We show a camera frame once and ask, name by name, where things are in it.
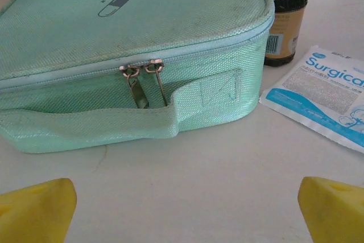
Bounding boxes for brown medicine bottle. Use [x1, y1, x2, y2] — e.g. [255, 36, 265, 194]
[263, 0, 309, 68]

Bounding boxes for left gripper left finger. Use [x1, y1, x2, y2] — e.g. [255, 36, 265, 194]
[0, 178, 77, 243]

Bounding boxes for white blue surgical gauze packet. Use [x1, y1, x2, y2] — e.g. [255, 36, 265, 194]
[258, 44, 364, 154]

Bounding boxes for mint green medicine bag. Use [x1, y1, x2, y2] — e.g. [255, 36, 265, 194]
[0, 0, 275, 154]

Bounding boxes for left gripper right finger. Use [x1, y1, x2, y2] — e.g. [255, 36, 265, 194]
[297, 176, 364, 243]

